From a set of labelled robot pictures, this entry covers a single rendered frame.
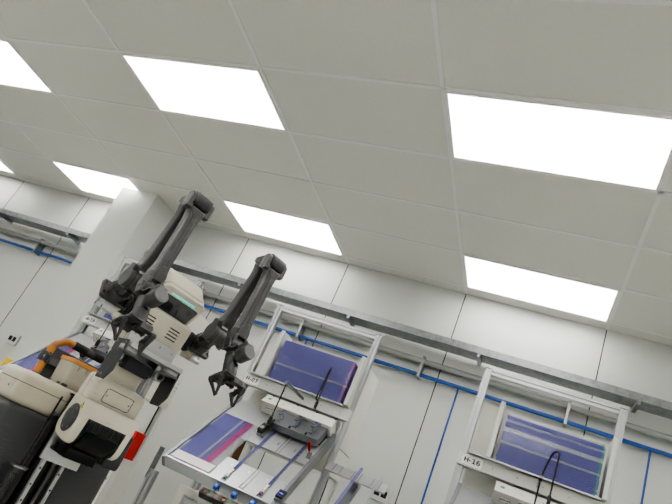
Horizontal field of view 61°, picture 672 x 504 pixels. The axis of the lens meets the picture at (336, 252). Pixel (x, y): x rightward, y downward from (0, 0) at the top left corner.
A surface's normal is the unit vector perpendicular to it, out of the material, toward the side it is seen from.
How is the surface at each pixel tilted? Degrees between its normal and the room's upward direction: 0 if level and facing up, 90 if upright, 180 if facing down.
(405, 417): 90
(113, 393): 98
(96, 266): 90
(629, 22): 180
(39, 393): 90
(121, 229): 90
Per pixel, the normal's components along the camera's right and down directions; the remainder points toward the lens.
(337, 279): -0.24, -0.51
